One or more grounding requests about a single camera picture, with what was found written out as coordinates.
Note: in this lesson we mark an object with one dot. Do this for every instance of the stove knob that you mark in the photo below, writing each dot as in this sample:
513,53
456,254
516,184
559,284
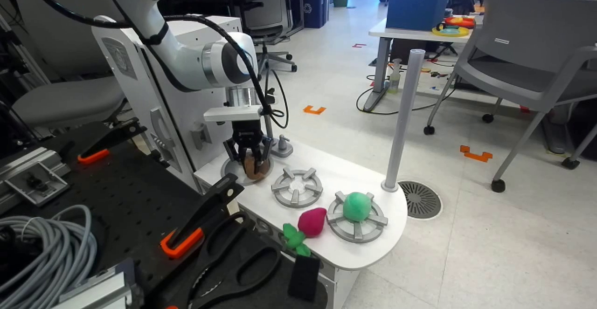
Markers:
264,228

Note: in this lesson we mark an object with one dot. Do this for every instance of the white toy kitchen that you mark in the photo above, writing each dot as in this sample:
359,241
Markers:
196,99

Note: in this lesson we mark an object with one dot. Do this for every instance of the grey toy kitchen pole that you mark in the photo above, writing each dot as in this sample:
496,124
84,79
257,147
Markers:
406,113

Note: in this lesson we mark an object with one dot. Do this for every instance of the black scissors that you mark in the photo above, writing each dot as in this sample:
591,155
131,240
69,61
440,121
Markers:
233,271

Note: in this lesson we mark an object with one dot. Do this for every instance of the pink plush strawberry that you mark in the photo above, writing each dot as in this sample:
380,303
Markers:
311,222

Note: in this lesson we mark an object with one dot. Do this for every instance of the grey toy burner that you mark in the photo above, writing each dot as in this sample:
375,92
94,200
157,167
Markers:
357,230
297,188

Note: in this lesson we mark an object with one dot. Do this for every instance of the grey chair on castors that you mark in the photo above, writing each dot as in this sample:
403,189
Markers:
522,43

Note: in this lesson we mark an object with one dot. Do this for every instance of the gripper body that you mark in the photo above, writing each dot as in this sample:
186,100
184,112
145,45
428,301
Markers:
247,134

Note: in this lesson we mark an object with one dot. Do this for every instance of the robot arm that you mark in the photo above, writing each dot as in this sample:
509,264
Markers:
186,62

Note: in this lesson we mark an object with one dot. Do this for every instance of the yellow toy plate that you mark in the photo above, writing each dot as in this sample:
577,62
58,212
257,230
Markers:
450,31

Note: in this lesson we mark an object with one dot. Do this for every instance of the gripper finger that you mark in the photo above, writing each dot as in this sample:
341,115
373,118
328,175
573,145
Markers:
267,148
233,150

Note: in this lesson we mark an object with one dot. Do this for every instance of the toy kitchen sink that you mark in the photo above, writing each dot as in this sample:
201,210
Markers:
233,171

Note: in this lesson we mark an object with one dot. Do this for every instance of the blue storage bin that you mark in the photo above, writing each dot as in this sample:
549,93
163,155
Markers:
417,1

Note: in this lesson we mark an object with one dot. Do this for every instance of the brown round toy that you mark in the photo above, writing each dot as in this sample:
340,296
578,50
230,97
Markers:
255,167

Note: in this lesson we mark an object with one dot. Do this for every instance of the grey toy tap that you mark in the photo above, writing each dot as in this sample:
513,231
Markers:
282,149

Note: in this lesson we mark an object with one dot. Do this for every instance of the floor drain grate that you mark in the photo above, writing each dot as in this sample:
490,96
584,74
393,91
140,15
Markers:
419,199

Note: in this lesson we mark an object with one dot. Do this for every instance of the spray bottle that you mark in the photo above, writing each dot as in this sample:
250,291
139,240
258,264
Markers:
395,78

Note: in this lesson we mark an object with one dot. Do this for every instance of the green ball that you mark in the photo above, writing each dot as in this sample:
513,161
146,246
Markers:
357,206

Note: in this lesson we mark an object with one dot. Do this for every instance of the blue recycling bin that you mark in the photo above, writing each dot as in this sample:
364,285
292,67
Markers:
315,3

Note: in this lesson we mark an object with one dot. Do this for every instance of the black office chair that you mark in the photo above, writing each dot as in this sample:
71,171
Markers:
266,15

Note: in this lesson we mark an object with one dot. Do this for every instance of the white table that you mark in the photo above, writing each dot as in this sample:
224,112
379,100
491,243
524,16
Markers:
410,35

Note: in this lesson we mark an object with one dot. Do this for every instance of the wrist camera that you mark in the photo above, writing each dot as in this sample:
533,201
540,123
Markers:
228,113

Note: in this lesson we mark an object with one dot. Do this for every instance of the aluminium bracket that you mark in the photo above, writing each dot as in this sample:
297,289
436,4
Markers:
32,178

